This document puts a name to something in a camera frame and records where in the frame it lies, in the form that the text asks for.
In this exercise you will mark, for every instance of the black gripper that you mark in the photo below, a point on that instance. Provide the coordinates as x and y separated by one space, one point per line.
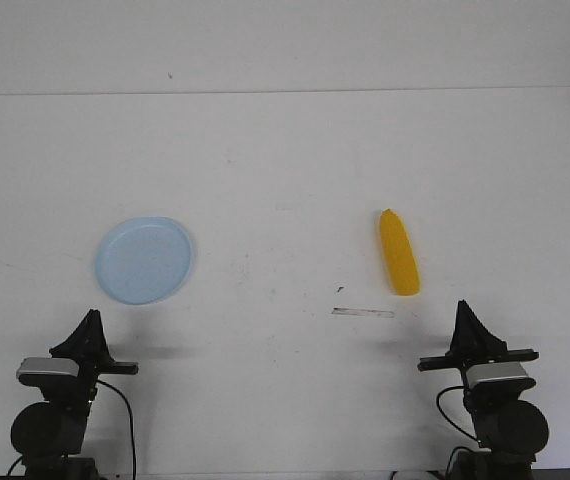
470 331
81 344

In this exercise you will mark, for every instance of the light blue round plate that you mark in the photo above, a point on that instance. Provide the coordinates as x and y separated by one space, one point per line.
144 260

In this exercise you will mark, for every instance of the yellow corn cob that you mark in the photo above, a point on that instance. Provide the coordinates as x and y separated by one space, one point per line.
398 255

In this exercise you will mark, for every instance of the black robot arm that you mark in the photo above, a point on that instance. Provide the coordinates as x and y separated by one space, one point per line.
508 431
49 435

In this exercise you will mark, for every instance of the clear tape strip on table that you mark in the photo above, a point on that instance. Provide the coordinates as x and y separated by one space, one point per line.
374 313

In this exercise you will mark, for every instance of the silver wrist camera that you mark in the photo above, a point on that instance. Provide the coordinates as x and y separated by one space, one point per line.
508 375
36 371

